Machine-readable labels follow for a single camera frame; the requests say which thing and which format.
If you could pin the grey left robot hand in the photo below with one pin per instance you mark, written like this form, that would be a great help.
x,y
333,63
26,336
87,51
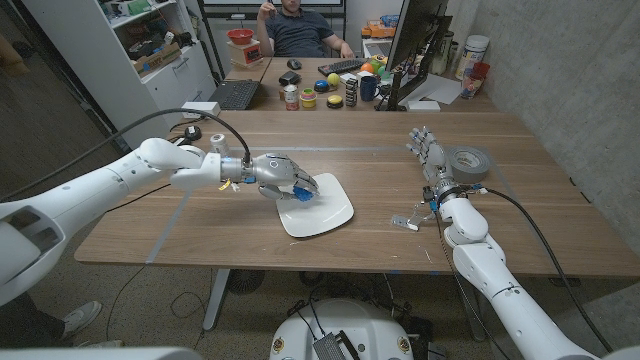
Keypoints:
x,y
277,172

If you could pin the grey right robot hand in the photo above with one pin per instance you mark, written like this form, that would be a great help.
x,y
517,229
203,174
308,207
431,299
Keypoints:
x,y
435,157

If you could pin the blue spiky stress ball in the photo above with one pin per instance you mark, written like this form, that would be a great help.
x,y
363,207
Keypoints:
x,y
302,195

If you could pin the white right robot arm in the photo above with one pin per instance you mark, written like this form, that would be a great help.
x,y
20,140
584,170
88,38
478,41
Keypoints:
x,y
510,300

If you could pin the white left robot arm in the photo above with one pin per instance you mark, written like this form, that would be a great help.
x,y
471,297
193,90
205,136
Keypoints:
x,y
90,195

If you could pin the white square paper plate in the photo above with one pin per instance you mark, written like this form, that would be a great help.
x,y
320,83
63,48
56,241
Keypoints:
x,y
330,210

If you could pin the yellow tennis ball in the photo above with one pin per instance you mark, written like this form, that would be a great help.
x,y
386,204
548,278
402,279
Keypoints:
x,y
333,79

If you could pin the orange ball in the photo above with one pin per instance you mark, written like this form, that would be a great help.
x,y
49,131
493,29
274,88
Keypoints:
x,y
367,68

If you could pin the flat white box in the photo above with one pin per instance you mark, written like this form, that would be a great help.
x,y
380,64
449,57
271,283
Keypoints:
x,y
423,105

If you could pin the small white bottle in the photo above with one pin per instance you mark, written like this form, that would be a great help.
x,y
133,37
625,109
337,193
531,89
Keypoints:
x,y
218,142

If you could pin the white paper sheets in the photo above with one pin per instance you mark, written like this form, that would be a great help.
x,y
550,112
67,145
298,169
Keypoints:
x,y
442,90

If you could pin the red and white can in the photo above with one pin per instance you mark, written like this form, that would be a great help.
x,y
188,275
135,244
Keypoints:
x,y
291,97

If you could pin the patterned drinking glass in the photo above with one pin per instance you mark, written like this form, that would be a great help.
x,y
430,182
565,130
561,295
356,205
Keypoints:
x,y
470,87

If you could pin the stacked coloured cups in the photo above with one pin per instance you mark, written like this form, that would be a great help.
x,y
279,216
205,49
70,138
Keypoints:
x,y
308,98

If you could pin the black laptop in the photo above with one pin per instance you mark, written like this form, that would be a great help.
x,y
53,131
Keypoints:
x,y
235,95

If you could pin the yellow and black button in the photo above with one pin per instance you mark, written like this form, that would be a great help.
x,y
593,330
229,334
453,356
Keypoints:
x,y
335,101

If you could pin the black pouch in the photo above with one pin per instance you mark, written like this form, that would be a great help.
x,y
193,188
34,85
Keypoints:
x,y
289,78

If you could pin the dark blue mug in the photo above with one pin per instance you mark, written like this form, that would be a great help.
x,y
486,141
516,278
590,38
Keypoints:
x,y
368,89

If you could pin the blue push button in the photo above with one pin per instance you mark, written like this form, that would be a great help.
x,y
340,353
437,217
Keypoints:
x,y
321,86

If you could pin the white power strip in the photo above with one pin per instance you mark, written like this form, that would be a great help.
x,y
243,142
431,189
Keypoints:
x,y
205,106

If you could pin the red cup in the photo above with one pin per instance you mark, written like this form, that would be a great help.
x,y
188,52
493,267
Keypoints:
x,y
482,69

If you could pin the dark thermos bottle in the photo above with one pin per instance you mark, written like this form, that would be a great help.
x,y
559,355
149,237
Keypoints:
x,y
442,52

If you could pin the black block stack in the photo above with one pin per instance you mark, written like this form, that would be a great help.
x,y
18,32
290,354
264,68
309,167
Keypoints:
x,y
351,92

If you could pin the white wipes canister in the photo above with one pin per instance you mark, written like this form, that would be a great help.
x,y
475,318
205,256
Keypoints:
x,y
472,55

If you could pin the black computer mouse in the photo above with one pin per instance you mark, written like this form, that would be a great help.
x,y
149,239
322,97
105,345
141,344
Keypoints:
x,y
294,64

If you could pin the white and red box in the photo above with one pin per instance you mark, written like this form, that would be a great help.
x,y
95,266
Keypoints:
x,y
245,54

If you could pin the black keyboard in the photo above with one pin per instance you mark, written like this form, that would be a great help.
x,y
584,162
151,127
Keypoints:
x,y
342,66

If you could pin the black computer monitor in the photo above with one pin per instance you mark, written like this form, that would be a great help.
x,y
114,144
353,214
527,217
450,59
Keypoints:
x,y
415,30

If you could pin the white table leg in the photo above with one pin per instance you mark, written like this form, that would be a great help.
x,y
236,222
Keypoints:
x,y
217,297

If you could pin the orange toy box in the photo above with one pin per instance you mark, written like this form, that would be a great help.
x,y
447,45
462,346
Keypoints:
x,y
378,30

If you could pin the red bowl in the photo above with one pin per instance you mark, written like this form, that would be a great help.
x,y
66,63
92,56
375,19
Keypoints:
x,y
240,36

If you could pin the person in dark shirt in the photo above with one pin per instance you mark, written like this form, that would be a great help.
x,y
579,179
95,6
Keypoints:
x,y
297,32

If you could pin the grey table leg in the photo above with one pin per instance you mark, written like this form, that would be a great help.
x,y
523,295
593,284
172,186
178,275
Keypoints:
x,y
471,307

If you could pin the cardboard box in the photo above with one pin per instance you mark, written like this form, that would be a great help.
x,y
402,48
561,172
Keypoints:
x,y
157,60

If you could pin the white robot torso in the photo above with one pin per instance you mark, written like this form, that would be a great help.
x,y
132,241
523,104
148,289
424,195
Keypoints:
x,y
360,325

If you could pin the white shelf cabinet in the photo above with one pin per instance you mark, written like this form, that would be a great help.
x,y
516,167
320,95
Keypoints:
x,y
100,65

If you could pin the white sneaker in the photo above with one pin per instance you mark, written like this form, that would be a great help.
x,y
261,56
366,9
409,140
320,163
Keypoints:
x,y
82,316

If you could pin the grey duct tape roll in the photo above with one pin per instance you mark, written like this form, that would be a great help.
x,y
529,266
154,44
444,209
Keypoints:
x,y
475,172

